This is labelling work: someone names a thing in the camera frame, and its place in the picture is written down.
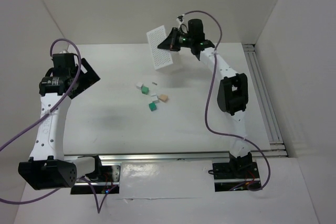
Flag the aluminium side rail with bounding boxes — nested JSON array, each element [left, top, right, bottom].
[[242, 44, 288, 157]]

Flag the light green wood block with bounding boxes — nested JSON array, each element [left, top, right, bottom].
[[141, 86, 149, 95]]

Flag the tan wood block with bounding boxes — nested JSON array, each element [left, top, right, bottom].
[[159, 94, 168, 102]]

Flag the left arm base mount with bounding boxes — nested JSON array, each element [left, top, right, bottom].
[[70, 164, 121, 195]]

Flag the dark green wood block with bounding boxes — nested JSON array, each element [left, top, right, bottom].
[[149, 102, 157, 111]]

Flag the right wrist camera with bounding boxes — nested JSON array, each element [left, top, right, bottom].
[[176, 14, 184, 28]]

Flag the white plastic bin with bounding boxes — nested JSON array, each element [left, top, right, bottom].
[[146, 25, 182, 74]]

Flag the aluminium front rail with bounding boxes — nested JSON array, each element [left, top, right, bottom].
[[65, 149, 288, 164]]

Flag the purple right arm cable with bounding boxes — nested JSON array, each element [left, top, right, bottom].
[[176, 10, 272, 192]]

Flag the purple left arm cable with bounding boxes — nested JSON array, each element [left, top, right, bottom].
[[0, 38, 111, 214]]

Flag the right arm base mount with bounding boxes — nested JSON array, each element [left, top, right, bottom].
[[208, 162, 261, 192]]

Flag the white lettered wood block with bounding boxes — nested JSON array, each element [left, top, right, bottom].
[[136, 82, 143, 89]]

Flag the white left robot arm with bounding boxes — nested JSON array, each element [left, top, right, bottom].
[[18, 51, 102, 190]]

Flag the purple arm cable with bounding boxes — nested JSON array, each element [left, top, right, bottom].
[[176, 10, 272, 192], [0, 38, 111, 214]]

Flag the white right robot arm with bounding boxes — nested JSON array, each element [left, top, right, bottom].
[[158, 19, 253, 178]]

